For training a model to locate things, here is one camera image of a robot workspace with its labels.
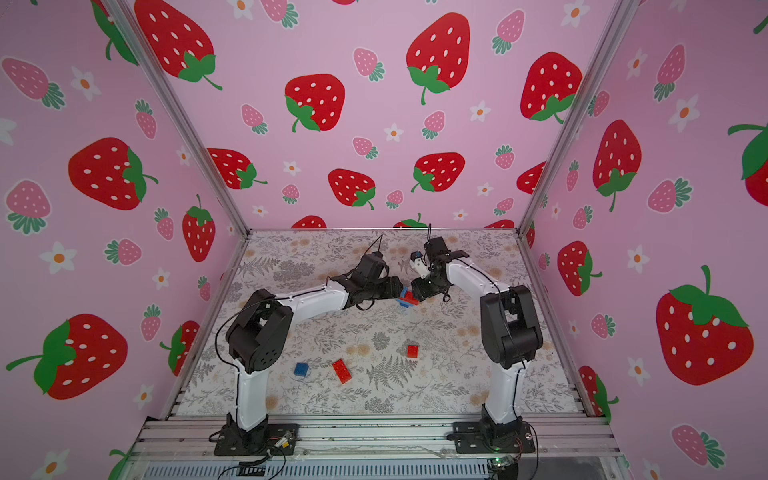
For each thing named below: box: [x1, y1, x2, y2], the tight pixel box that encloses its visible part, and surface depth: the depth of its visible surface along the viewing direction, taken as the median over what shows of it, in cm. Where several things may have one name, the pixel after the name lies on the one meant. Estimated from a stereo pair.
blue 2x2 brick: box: [293, 362, 309, 377], surface depth 86 cm
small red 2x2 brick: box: [407, 345, 419, 359], surface depth 90 cm
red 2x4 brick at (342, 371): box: [332, 358, 352, 384], surface depth 86 cm
